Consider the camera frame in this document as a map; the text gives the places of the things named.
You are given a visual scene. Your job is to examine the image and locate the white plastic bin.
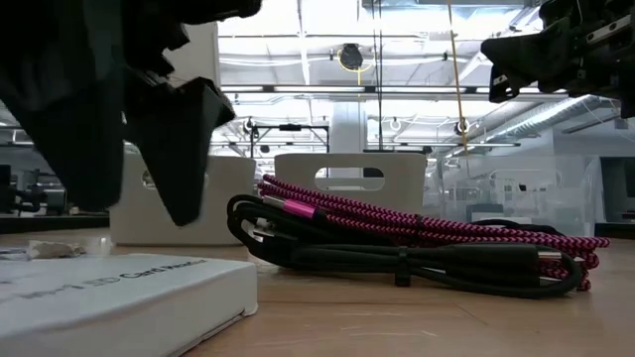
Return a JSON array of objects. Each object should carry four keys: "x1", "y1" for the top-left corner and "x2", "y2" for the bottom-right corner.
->
[
  {"x1": 109, "y1": 156, "x2": 258, "y2": 247},
  {"x1": 274, "y1": 152, "x2": 428, "y2": 217}
]

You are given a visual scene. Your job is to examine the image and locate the yellow hanging cord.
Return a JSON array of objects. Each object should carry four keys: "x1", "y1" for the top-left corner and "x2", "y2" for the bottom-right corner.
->
[{"x1": 445, "y1": 0, "x2": 470, "y2": 156}]

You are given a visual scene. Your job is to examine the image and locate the white card reader box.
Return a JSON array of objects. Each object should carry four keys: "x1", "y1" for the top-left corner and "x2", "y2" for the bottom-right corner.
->
[{"x1": 0, "y1": 253, "x2": 259, "y2": 357}]

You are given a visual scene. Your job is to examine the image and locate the long ceiling light bar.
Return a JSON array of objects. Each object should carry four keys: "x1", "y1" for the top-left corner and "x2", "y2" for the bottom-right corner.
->
[{"x1": 220, "y1": 84, "x2": 467, "y2": 95}]

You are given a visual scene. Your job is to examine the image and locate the dark background workstation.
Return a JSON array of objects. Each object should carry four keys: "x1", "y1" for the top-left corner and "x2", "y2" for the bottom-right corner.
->
[{"x1": 0, "y1": 165, "x2": 68, "y2": 215}]

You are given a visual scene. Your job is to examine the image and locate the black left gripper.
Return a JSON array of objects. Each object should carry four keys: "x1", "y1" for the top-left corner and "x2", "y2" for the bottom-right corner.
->
[{"x1": 0, "y1": 0, "x2": 264, "y2": 210}]

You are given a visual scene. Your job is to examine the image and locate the dark background screen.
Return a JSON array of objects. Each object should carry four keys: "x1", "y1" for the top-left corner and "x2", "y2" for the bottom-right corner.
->
[{"x1": 599, "y1": 157, "x2": 635, "y2": 222}]

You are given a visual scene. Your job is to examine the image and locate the black cable bundle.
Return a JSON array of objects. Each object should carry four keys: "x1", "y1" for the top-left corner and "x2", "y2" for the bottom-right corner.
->
[{"x1": 226, "y1": 193, "x2": 584, "y2": 300}]

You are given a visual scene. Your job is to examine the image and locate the clear plastic bag item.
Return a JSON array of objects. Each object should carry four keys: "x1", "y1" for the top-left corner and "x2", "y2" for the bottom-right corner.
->
[{"x1": 0, "y1": 239, "x2": 113, "y2": 262}]

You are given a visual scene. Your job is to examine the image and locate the pink braided cable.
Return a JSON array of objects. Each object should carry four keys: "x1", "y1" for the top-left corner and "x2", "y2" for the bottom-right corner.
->
[{"x1": 257, "y1": 174, "x2": 611, "y2": 293}]

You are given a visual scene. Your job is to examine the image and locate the black hanging cable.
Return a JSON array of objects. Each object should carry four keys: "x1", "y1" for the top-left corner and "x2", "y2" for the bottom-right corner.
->
[{"x1": 371, "y1": 0, "x2": 385, "y2": 153}]

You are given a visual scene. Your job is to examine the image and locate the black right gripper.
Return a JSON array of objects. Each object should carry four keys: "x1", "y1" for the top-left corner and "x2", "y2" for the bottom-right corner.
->
[{"x1": 480, "y1": 0, "x2": 635, "y2": 119}]

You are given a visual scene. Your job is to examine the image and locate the clear plastic bin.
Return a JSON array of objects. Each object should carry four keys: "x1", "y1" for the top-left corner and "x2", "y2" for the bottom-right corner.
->
[{"x1": 424, "y1": 153, "x2": 604, "y2": 238}]

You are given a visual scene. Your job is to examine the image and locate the black metal frame rig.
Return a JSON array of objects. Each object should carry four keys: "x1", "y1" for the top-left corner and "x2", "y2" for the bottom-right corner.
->
[{"x1": 250, "y1": 123, "x2": 331, "y2": 155}]

